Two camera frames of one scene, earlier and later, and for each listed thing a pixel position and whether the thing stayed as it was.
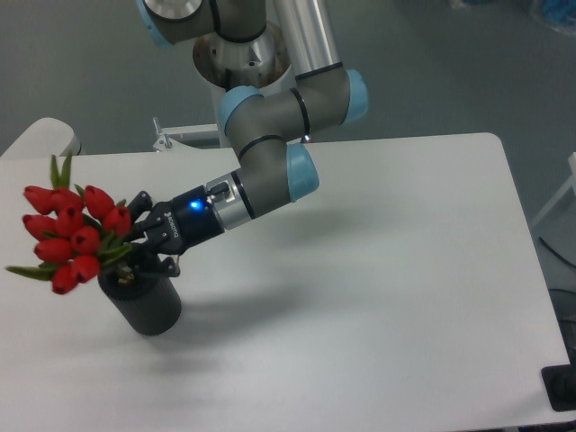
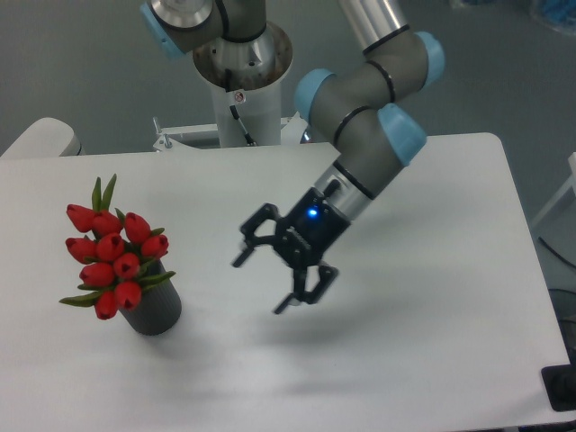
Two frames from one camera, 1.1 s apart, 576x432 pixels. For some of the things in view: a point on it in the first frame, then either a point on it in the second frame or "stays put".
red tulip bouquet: (76, 231) -> (117, 252)
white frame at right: (571, 181) stays put
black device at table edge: (559, 382) stays put
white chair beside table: (45, 137) stays put
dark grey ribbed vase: (150, 302) stays put
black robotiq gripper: (175, 226) -> (301, 237)
